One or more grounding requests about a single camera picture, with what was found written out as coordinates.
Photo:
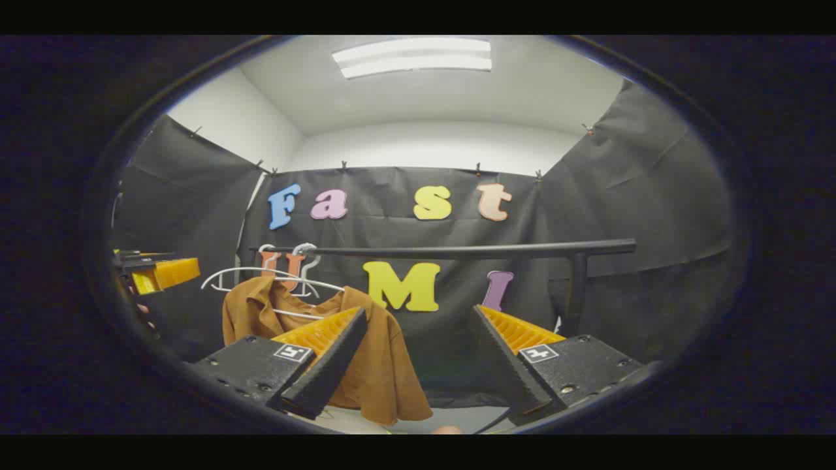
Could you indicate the brown shirt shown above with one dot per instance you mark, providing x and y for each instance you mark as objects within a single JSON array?
[{"x": 385, "y": 372}]

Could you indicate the black backdrop cloth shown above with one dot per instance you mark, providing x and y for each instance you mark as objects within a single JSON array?
[{"x": 196, "y": 196}]

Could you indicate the black clothes rack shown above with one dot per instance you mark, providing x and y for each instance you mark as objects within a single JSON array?
[{"x": 457, "y": 250}]

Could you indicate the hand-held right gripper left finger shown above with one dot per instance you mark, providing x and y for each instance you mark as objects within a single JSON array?
[{"x": 330, "y": 372}]

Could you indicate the ceiling light panel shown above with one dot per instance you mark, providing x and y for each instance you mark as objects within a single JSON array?
[{"x": 411, "y": 57}]

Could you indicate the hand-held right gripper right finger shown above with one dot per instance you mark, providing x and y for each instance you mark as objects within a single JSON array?
[{"x": 509, "y": 372}]

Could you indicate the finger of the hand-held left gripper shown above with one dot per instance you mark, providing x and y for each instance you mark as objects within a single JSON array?
[{"x": 140, "y": 263}]

